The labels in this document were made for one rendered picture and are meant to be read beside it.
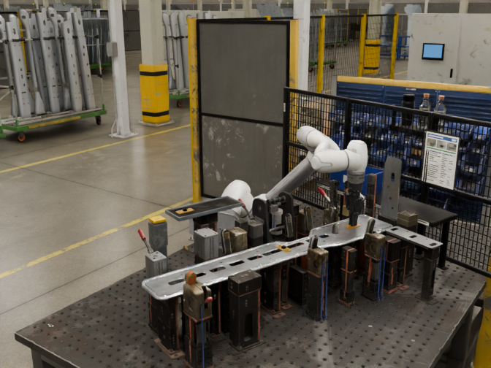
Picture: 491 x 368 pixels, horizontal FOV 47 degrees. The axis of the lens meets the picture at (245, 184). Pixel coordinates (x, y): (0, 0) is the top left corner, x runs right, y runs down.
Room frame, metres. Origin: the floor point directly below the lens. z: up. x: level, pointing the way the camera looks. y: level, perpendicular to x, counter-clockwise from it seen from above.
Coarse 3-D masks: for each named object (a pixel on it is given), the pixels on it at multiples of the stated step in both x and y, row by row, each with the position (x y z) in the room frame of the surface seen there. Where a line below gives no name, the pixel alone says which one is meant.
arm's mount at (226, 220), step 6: (222, 216) 3.13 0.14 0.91; (228, 216) 3.11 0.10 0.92; (234, 216) 3.08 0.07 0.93; (192, 222) 3.25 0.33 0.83; (222, 222) 3.13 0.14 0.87; (228, 222) 3.11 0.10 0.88; (234, 222) 3.08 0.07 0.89; (192, 228) 3.25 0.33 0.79; (222, 228) 3.13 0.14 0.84; (228, 228) 3.11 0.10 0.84; (192, 234) 3.27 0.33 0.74; (192, 240) 3.25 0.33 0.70
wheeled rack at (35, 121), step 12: (60, 36) 10.63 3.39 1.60; (72, 36) 10.26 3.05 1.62; (96, 36) 10.35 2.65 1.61; (12, 84) 8.83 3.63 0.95; (12, 96) 8.83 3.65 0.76; (84, 108) 10.36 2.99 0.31; (96, 108) 10.34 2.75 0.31; (12, 120) 9.15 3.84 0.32; (24, 120) 9.30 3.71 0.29; (36, 120) 9.22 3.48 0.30; (48, 120) 9.35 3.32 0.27; (60, 120) 9.49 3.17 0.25; (96, 120) 10.29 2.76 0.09
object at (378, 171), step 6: (366, 168) 3.35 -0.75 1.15; (372, 168) 3.32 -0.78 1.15; (330, 174) 3.36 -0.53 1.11; (336, 174) 3.32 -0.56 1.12; (342, 174) 3.29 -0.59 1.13; (366, 174) 3.35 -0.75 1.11; (378, 174) 3.19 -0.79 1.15; (342, 180) 3.29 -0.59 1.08; (366, 180) 3.16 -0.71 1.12; (378, 180) 3.20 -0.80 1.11; (342, 186) 3.29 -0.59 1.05; (366, 186) 3.16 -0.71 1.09; (378, 186) 3.21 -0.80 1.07; (366, 192) 3.15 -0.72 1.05; (378, 192) 3.21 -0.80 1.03
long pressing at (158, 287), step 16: (384, 224) 2.77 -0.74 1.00; (304, 240) 2.56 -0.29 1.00; (320, 240) 2.56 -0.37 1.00; (336, 240) 2.56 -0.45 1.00; (352, 240) 2.57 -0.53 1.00; (224, 256) 2.36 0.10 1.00; (240, 256) 2.37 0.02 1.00; (272, 256) 2.37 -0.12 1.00; (288, 256) 2.37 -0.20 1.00; (176, 272) 2.21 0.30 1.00; (208, 272) 2.21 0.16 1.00; (224, 272) 2.21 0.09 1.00; (144, 288) 2.08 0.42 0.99; (160, 288) 2.06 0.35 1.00; (176, 288) 2.06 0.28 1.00
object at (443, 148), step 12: (432, 132) 3.02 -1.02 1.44; (432, 144) 3.01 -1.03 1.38; (444, 144) 2.95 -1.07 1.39; (456, 144) 2.89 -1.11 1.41; (432, 156) 3.01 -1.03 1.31; (444, 156) 2.94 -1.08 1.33; (456, 156) 2.89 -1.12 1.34; (432, 168) 3.00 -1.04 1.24; (444, 168) 2.94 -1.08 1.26; (456, 168) 2.88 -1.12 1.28; (420, 180) 3.06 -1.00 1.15; (432, 180) 3.00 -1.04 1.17; (444, 180) 2.93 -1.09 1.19
